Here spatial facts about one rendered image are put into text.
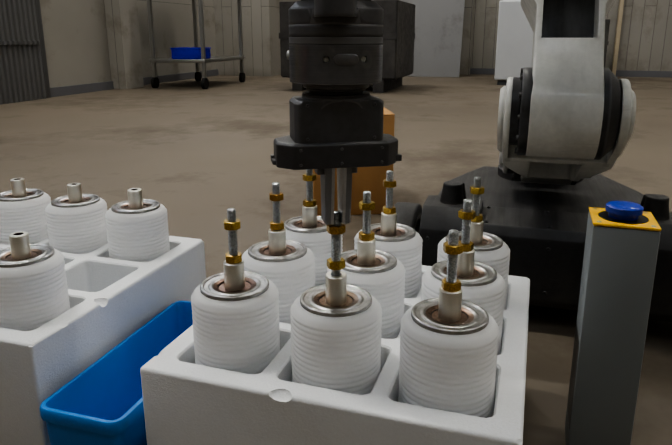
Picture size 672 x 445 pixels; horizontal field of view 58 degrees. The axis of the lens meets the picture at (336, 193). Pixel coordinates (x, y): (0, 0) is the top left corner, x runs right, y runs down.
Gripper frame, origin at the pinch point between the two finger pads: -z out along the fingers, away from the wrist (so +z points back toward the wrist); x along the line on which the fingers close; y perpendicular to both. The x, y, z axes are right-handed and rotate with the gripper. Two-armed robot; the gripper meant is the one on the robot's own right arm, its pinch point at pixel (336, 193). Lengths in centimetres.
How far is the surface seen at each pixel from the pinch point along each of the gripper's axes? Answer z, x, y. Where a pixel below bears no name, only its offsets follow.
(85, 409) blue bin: -29.3, -28.8, 12.9
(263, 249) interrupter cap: -11.6, -6.0, 16.8
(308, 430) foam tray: -22.0, -4.1, -6.6
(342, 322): -12.0, -0.3, -4.5
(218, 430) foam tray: -24.3, -12.8, -1.6
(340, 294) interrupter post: -10.5, 0.2, -1.1
